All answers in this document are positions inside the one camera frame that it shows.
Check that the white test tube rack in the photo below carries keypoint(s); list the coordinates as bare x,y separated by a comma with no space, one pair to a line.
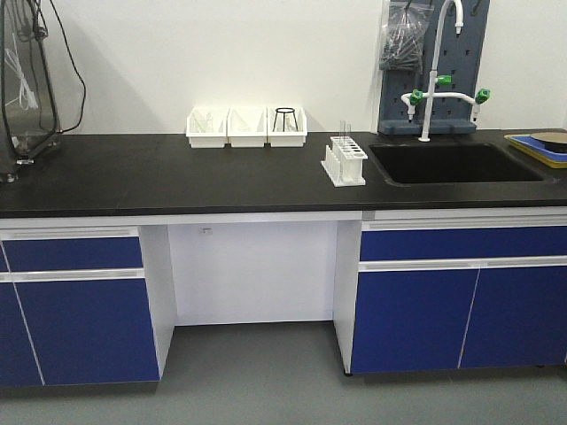
343,162

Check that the blue-grey pegboard drying rack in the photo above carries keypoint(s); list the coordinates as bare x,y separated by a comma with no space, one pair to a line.
459,58

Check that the white right storage bin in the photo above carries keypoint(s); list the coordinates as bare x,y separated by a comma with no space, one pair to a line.
288,138

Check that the white storage bin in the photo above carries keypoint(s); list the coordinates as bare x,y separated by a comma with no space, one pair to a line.
288,138
247,126
206,127

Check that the white middle storage bin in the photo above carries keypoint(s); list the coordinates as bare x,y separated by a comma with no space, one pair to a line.
247,126

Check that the white left storage bin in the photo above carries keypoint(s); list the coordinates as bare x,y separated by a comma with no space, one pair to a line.
206,127

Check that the blue right cabinet door left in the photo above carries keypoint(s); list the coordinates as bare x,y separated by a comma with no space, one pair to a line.
411,320

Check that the blue cabinet door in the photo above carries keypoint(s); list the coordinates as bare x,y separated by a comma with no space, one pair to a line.
97,331
411,320
517,318

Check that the white gooseneck lab faucet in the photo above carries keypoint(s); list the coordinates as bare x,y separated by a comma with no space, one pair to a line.
411,100

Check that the black lab sink basin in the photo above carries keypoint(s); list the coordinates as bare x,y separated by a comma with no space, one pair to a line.
460,163

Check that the plastic bag of pegs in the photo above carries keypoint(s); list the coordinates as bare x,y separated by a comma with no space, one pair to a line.
404,32

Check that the blue right drawer front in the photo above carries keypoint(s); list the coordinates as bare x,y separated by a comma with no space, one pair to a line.
463,243

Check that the blue drawer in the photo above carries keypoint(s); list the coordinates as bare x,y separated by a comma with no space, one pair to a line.
463,243
73,254

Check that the blue tray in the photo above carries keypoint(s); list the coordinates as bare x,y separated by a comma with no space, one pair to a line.
536,146

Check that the blue left drawer front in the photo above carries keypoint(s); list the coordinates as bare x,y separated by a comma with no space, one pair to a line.
73,254

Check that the clear plastic equipment cover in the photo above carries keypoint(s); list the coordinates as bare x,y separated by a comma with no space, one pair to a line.
29,116

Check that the yellow tray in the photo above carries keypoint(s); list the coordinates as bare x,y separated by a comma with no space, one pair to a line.
543,160

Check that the round brown disc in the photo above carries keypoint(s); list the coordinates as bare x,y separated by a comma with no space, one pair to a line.
553,141

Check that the black wire tripod stand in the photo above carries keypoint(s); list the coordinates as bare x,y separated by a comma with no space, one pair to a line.
284,120

